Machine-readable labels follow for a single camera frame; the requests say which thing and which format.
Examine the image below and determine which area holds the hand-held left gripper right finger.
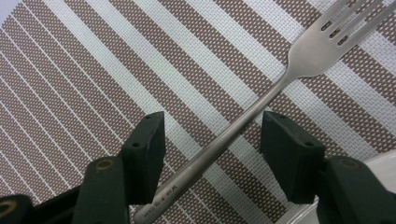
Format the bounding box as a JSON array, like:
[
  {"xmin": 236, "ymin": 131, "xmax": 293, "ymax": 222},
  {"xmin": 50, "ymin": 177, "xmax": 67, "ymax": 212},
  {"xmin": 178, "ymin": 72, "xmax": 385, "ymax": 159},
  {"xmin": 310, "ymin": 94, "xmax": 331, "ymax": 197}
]
[{"xmin": 260, "ymin": 110, "xmax": 327, "ymax": 205}]

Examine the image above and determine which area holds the white board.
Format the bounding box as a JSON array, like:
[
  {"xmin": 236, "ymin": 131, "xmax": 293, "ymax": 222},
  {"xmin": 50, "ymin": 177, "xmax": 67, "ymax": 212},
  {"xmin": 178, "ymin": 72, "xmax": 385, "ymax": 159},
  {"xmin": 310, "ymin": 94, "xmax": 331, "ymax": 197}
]
[{"xmin": 0, "ymin": 0, "xmax": 21, "ymax": 26}]

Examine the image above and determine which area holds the striped placemat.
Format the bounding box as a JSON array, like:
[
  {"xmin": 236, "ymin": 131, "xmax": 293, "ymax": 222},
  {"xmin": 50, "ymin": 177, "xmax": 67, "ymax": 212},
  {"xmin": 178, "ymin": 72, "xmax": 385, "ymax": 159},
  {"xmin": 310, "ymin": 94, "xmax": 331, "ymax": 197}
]
[{"xmin": 0, "ymin": 0, "xmax": 396, "ymax": 224}]

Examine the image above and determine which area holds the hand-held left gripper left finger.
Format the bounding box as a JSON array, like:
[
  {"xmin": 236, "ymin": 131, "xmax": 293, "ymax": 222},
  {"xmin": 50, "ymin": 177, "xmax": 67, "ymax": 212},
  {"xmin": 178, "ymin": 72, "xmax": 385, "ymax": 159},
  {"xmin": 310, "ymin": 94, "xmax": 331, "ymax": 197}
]
[{"xmin": 118, "ymin": 110, "xmax": 166, "ymax": 207}]

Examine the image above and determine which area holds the silver fork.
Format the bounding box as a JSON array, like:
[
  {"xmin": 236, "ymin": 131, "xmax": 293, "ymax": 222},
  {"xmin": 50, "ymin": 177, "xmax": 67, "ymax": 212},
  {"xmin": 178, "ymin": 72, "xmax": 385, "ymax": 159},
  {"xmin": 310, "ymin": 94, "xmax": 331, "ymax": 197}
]
[{"xmin": 133, "ymin": 0, "xmax": 396, "ymax": 224}]

